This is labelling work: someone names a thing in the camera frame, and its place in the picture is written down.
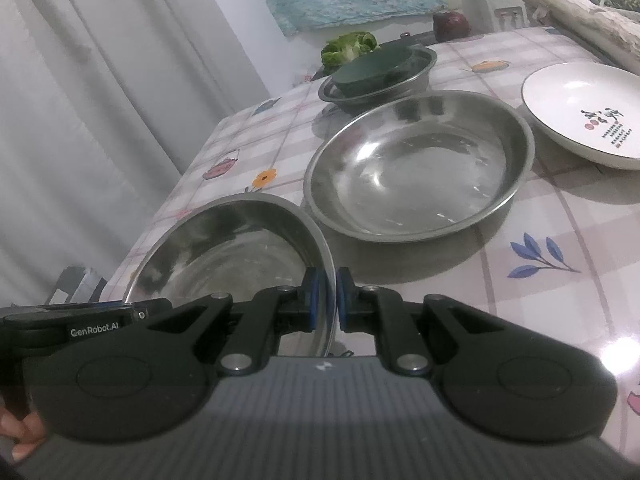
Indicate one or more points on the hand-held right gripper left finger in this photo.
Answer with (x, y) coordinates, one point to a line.
(311, 300)

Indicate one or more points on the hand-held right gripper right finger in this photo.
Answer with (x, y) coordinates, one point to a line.
(344, 300)

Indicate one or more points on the large steel plate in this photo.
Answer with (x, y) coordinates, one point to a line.
(225, 255)

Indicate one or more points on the steel bowl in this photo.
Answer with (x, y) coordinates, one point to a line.
(380, 98)

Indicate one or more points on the green ceramic bowl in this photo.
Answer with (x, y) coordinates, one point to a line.
(375, 70)

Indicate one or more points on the white ceramic plate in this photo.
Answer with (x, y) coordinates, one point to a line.
(565, 105)

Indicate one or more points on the person's left hand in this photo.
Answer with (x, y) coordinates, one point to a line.
(20, 430)

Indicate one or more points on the dark chair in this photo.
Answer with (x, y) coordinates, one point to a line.
(77, 285)

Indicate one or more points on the checked printed tablecloth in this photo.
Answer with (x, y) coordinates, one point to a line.
(450, 270)

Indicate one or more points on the white curtain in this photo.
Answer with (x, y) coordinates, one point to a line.
(100, 110)

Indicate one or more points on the green lettuce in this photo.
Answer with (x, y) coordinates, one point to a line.
(345, 47)

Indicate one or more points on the dark red jar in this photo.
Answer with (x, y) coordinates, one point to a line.
(450, 25)

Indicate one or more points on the white water dispenser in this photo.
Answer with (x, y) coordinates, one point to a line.
(502, 12)

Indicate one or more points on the white knitted rolled blanket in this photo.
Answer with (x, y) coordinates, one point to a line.
(600, 20)

